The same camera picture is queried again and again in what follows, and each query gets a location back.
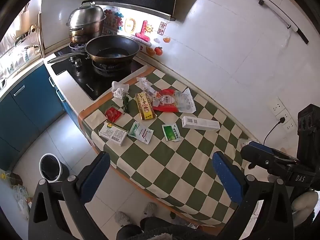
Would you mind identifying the clear plastic wrapper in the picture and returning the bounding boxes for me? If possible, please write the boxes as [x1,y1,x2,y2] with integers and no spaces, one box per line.
[145,85,164,108]

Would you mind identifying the grey trash bin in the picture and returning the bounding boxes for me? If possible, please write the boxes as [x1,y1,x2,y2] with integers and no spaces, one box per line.
[39,152,70,183]

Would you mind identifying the black glass cooktop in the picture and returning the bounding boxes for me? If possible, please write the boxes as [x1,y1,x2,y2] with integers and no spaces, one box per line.
[51,55,144,101]

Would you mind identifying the red white plastic bag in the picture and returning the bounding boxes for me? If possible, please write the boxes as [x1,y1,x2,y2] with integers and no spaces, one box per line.
[153,88,197,114]

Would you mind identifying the white green medicine box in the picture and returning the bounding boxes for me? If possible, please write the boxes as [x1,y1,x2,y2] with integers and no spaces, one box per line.
[99,120,128,147]

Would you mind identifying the red sachet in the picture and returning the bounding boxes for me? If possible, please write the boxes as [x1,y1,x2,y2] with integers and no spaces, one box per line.
[105,107,122,123]

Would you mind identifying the green white checkered tablecloth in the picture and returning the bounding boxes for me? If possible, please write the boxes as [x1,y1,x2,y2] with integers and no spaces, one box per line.
[78,66,253,228]

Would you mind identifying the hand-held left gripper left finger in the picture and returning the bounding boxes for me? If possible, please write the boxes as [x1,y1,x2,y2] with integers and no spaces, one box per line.
[28,151,118,240]

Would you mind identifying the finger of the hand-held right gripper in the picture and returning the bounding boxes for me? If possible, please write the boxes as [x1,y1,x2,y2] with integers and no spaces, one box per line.
[240,141,300,170]

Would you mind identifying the yellow oil bottle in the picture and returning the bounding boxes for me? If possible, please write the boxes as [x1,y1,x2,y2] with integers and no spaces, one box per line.
[0,169,22,183]

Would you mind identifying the stainless steel steamer pot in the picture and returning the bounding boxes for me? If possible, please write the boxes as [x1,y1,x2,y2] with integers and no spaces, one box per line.
[66,0,107,44]

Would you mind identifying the dish rack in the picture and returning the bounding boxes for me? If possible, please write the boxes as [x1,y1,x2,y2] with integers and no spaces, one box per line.
[0,2,43,78]

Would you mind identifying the green white sachet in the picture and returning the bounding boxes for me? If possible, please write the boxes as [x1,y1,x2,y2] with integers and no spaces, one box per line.
[128,121,154,145]
[161,124,182,142]

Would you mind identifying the yellow round wall sticker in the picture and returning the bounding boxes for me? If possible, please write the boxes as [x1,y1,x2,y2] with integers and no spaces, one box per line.
[124,17,137,33]

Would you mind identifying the black wok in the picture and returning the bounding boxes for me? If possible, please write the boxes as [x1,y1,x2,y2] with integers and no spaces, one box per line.
[47,35,140,67]

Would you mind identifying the grey fluffy slipper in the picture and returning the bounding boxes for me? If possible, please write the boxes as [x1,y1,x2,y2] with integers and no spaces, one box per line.
[114,211,132,228]
[144,202,158,217]

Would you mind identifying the orange fruit wall sticker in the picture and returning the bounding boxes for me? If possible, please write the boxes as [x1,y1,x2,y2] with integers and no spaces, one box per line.
[146,45,164,57]

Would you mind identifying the pink character wall sticker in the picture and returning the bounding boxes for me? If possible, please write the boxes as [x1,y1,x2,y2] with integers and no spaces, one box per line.
[135,21,152,43]

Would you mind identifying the person's legs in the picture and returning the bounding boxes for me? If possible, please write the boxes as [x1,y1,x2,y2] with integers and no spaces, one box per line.
[116,216,218,240]

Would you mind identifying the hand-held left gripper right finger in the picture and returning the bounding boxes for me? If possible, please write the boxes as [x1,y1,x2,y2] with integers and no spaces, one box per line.
[212,151,294,240]

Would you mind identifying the person's right forearm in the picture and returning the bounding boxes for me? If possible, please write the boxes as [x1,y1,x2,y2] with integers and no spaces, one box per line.
[291,191,319,214]

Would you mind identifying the blue kitchen cabinet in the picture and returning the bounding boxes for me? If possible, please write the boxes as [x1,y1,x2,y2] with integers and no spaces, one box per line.
[0,64,67,172]
[49,76,83,130]

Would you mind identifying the colourful character wall sticker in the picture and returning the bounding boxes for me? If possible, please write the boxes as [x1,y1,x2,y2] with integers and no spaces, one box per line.
[104,9,125,32]

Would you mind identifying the white wall socket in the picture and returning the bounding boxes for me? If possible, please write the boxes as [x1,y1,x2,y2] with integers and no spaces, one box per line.
[285,119,298,131]
[269,97,285,117]
[276,110,292,123]

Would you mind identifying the white wall rail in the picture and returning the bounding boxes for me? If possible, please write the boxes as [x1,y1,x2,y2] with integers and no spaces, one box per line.
[251,0,310,45]

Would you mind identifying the black plug with cable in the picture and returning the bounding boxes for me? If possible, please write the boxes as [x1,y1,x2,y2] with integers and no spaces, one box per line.
[264,117,285,143]

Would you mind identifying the dark green wrapper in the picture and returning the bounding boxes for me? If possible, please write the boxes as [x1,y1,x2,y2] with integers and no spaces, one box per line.
[122,95,131,113]

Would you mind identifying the yellow box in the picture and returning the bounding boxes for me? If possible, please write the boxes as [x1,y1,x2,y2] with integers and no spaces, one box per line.
[135,92,157,120]

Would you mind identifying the long white box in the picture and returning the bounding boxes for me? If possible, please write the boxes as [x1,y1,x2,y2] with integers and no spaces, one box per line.
[182,115,221,131]

